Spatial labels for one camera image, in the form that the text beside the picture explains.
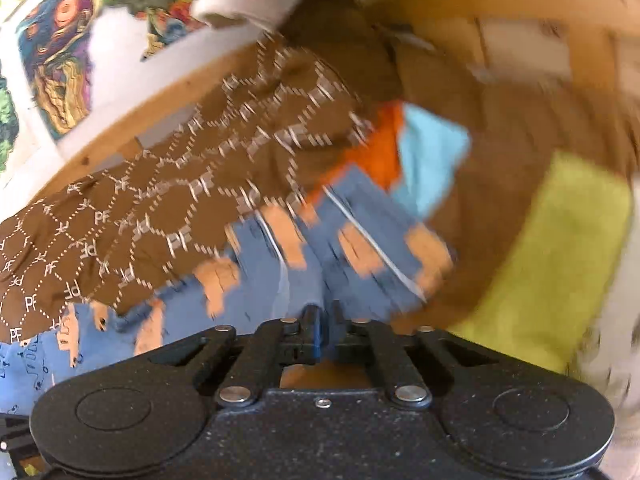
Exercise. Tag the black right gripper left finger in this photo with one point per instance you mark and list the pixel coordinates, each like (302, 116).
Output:
(233, 370)

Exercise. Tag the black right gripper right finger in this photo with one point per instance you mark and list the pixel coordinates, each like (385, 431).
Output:
(413, 371)

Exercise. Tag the blue patterned kids pants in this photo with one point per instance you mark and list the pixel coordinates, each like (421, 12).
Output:
(354, 246)

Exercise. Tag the yellow green cloth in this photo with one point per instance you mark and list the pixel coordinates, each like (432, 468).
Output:
(555, 259)

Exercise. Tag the brown PF patterned blanket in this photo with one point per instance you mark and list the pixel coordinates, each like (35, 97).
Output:
(547, 160)

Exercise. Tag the orange blue striped bedsheet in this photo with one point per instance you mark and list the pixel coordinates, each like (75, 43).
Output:
(411, 153)

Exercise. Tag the starry night style poster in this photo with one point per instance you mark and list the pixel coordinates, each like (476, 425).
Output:
(53, 41)

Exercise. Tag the wooden bed frame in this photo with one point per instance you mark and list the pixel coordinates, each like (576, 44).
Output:
(594, 43)

